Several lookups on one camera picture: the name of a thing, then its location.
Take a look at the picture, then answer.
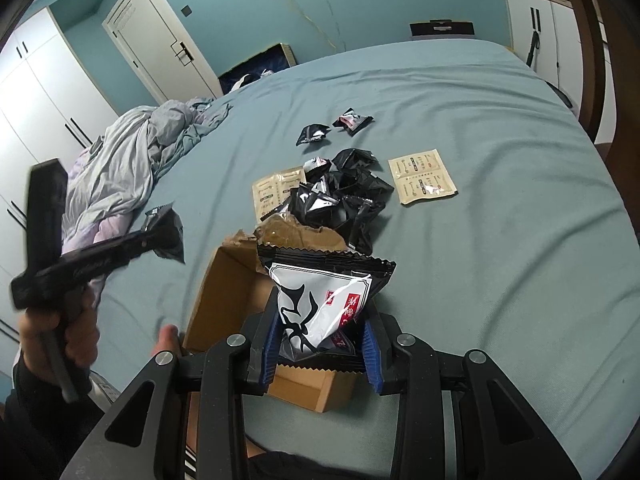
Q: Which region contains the white black snack packet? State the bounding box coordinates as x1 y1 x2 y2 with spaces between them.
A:
257 244 396 372

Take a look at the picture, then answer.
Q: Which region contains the person's left hand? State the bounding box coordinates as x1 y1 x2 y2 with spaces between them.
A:
19 286 181 376

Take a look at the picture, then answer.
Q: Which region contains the pink quilt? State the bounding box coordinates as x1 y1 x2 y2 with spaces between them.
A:
60 154 137 306

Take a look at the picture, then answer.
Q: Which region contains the brown cardboard box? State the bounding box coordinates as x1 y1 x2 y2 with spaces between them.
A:
182 213 374 413

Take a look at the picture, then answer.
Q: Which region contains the crumpled grey blanket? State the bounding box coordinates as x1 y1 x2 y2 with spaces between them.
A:
62 98 231 243

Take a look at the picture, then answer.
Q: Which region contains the beige sachet left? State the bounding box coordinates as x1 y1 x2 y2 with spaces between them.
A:
252 166 306 222

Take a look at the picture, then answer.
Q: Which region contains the beige sachet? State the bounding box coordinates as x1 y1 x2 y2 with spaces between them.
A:
252 166 306 222
388 150 458 206

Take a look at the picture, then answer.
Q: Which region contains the pile of black snack packets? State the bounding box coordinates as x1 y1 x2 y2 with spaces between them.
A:
264 148 394 256

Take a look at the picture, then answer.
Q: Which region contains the white wardrobe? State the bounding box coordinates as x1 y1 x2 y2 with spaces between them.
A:
1 8 117 346

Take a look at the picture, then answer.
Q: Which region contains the teal bed sheet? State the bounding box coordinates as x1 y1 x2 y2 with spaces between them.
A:
96 39 639 479

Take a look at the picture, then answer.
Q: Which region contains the beige sachet right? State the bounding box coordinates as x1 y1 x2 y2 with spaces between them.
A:
388 150 458 206

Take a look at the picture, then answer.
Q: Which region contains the framed dark picture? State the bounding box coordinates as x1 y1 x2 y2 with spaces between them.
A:
218 44 297 94

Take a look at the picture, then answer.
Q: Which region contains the white door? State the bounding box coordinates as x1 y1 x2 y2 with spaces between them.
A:
103 0 224 104

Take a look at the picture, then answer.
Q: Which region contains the black box behind bed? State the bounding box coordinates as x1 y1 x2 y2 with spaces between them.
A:
409 20 475 40

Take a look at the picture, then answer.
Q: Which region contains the white cabinet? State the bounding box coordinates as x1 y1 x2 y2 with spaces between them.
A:
506 0 582 115

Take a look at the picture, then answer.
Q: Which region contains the wooden chair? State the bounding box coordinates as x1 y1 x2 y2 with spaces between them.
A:
570 0 639 216

